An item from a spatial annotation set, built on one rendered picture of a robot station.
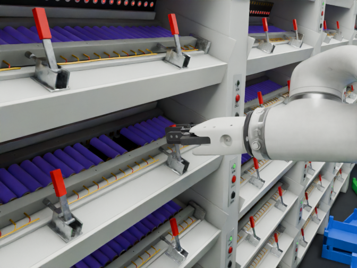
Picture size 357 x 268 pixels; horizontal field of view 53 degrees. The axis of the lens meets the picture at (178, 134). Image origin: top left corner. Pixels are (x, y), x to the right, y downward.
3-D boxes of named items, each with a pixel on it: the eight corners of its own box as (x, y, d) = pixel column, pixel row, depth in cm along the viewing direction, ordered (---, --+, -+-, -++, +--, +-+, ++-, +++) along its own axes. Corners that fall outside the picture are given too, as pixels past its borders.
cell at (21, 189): (5, 175, 54) (32, 199, 52) (-7, 179, 53) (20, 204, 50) (6, 166, 54) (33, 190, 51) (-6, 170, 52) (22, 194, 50)
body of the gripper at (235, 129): (250, 165, 55) (189, 162, 62) (273, 147, 63) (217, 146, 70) (245, 117, 54) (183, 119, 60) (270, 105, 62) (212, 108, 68)
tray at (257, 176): (298, 159, 145) (314, 130, 139) (232, 226, 97) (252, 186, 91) (255, 135, 153) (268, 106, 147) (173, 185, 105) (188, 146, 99)
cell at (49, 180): (29, 167, 58) (55, 189, 55) (18, 170, 56) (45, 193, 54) (30, 158, 57) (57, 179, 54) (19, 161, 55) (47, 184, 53)
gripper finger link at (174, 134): (189, 148, 63) (159, 147, 66) (198, 143, 65) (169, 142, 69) (186, 130, 62) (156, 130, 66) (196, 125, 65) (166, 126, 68)
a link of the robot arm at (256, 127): (265, 167, 54) (246, 166, 56) (284, 151, 62) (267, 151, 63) (260, 113, 53) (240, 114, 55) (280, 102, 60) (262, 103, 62)
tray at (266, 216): (294, 204, 151) (308, 178, 145) (229, 288, 103) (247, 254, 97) (252, 178, 159) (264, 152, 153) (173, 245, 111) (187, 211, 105)
